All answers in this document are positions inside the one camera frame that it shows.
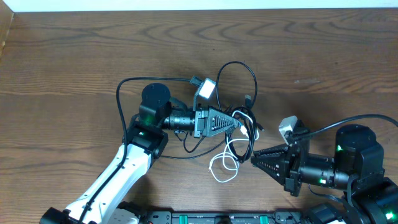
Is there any wooden side panel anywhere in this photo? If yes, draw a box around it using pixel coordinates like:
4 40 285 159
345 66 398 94
0 0 14 55

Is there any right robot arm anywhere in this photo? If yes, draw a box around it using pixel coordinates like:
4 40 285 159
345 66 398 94
251 124 397 223

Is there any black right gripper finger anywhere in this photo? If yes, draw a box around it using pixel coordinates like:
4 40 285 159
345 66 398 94
251 152 292 185
253 144 290 157

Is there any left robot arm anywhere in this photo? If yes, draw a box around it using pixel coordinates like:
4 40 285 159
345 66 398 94
40 83 248 223

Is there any white cable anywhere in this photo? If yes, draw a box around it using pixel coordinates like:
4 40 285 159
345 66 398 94
208 110 259 184

